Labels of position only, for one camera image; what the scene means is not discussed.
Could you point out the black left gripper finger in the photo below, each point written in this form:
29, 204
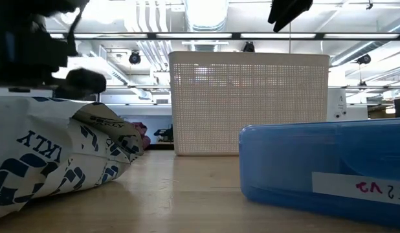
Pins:
85, 82

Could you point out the white wall dispenser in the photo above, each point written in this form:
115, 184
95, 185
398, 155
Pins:
337, 105

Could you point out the white pouch with blue print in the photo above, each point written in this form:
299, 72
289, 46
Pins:
41, 145

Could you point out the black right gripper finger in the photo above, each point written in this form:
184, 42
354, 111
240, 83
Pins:
289, 11

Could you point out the blue plastic first aid box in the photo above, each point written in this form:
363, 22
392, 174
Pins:
284, 155

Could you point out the silver ventilation duct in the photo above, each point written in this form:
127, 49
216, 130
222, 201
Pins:
206, 14

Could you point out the black overhead frame rail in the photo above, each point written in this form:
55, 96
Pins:
235, 36

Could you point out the black equipment in background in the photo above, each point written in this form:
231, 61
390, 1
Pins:
164, 133

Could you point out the black hanging ceiling camera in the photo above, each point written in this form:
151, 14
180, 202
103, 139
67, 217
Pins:
363, 59
134, 58

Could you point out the black overhead camera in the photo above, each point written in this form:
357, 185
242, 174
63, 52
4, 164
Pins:
248, 47

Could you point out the white perforated plastic basket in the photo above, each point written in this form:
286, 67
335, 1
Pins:
251, 103

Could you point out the purple cloth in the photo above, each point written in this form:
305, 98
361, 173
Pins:
142, 130

